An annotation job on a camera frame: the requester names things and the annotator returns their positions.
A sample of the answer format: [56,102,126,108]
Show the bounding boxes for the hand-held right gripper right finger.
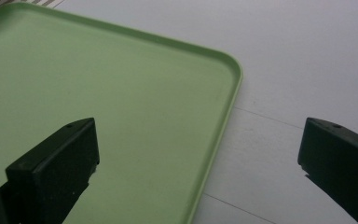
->
[296,117,358,224]

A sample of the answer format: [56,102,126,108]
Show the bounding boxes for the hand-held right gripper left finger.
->
[0,117,101,224]

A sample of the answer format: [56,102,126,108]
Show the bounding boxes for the green plastic tray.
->
[0,1,244,224]

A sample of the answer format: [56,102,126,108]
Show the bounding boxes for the striped cloth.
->
[0,0,65,14]

